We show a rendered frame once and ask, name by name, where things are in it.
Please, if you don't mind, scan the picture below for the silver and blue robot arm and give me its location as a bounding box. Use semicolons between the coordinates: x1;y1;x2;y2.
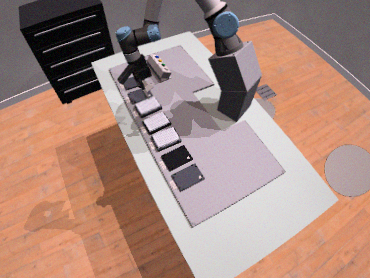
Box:
116;0;243;85

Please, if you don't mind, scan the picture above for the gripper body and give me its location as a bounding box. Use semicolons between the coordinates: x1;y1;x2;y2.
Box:
127;54;152;82

